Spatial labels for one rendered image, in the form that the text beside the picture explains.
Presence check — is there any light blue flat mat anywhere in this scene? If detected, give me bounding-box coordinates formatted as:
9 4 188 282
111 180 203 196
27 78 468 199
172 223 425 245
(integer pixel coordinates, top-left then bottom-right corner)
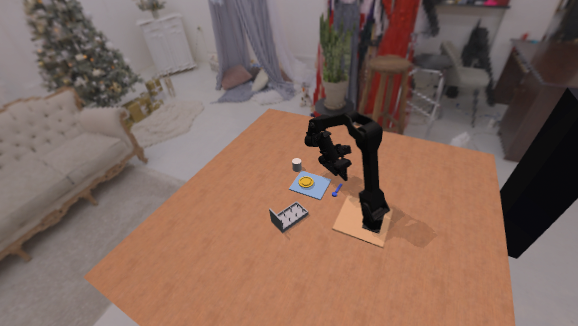
289 171 331 200

